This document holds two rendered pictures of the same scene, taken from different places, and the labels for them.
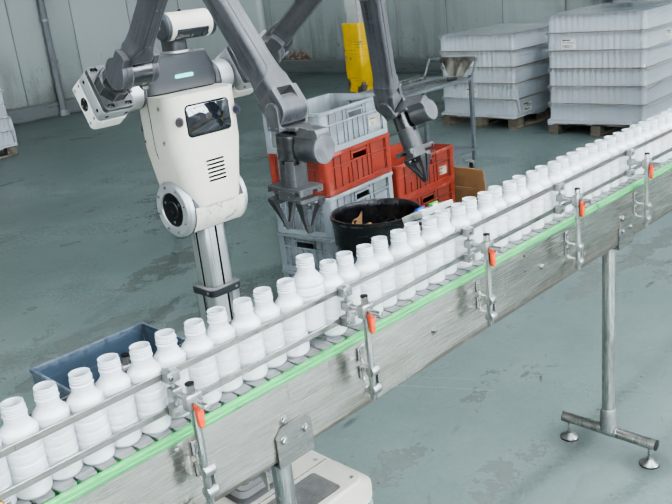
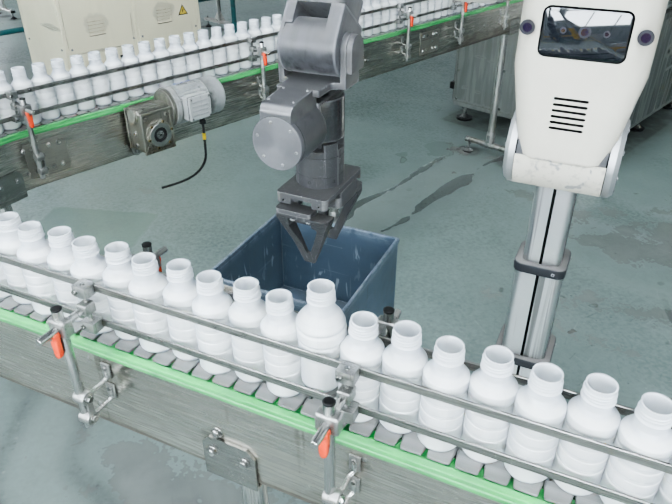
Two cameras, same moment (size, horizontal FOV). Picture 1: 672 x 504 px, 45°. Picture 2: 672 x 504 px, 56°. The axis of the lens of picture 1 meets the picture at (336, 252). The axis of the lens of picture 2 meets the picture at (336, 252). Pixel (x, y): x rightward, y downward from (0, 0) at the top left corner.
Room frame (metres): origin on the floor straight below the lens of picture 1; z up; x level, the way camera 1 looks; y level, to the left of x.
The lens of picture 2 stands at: (1.37, -0.58, 1.67)
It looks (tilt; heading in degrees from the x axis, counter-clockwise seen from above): 32 degrees down; 69
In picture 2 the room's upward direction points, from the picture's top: straight up
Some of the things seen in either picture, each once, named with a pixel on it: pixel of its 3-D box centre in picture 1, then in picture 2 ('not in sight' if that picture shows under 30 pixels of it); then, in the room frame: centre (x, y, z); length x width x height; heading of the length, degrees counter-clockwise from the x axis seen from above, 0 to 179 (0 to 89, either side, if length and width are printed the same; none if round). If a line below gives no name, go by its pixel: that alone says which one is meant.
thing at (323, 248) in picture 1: (339, 238); not in sight; (4.40, -0.03, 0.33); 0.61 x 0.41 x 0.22; 140
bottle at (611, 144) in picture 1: (609, 161); not in sight; (2.55, -0.92, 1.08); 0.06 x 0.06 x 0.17
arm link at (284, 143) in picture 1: (292, 146); (316, 116); (1.60, 0.06, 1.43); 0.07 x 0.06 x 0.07; 44
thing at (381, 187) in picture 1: (335, 201); not in sight; (4.39, -0.03, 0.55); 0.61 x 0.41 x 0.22; 141
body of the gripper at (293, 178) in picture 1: (293, 175); (320, 164); (1.60, 0.07, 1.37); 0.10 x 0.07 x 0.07; 44
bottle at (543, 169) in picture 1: (541, 194); not in sight; (2.26, -0.61, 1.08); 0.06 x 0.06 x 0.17
